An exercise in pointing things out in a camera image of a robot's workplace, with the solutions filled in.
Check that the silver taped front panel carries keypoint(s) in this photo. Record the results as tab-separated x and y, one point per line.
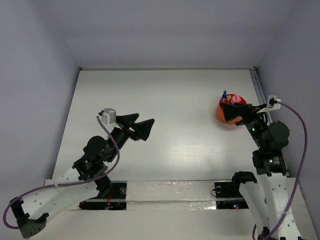
170	195

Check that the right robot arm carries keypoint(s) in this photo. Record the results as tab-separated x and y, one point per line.
265	192

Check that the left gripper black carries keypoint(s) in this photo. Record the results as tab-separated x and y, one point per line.
142	129

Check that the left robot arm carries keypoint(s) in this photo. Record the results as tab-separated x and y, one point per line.
87	178

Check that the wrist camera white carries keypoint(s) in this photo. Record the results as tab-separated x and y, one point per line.
108	116
272	104

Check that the clear bottle blue cap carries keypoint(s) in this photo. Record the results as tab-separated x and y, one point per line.
224	97

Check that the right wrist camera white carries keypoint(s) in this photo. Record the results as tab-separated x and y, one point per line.
272	104

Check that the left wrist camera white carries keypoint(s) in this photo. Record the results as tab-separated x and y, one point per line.
108	116

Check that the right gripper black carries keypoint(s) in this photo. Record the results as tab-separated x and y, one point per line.
231	111

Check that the aluminium rail right edge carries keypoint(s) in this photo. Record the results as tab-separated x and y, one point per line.
262	99

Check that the pink capped glue bottle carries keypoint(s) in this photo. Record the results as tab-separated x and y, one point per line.
235	99

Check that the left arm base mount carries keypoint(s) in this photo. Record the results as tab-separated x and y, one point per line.
111	196

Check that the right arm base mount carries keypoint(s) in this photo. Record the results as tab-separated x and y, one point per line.
226	198

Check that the orange round organizer container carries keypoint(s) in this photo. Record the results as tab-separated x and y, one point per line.
219	112

